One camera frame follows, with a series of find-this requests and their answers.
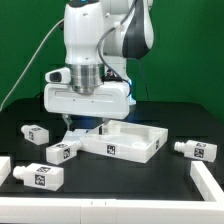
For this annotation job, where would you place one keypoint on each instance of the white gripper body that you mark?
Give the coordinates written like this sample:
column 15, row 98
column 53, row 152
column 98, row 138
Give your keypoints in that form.
column 109, row 100

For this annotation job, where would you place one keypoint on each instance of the white fence left wall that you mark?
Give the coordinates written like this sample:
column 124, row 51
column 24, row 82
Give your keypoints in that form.
column 5, row 168

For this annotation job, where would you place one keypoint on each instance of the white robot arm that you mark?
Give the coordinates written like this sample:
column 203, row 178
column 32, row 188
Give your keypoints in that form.
column 99, row 37

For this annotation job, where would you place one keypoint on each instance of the white tag sheet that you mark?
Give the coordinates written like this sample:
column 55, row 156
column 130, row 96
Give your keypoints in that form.
column 74, row 137

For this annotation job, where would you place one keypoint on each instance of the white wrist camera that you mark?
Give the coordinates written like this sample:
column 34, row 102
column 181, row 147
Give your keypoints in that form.
column 61, row 75

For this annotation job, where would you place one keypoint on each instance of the white fence wall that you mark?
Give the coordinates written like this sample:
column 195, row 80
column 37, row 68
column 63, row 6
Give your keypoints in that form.
column 112, row 211
column 5, row 168
column 205, row 183

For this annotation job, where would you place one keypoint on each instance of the white fence front wall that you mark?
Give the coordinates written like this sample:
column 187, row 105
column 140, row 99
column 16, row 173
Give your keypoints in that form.
column 112, row 211

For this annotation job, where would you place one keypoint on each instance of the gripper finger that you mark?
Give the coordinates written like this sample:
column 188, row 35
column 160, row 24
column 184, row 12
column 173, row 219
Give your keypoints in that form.
column 68, row 121
column 105, row 125

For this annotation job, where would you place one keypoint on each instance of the white square tabletop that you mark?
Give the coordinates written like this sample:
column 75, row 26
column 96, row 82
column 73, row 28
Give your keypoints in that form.
column 127, row 141

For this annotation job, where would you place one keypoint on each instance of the white fence right wall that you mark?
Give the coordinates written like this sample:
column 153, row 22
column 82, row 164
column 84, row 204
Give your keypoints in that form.
column 205, row 183

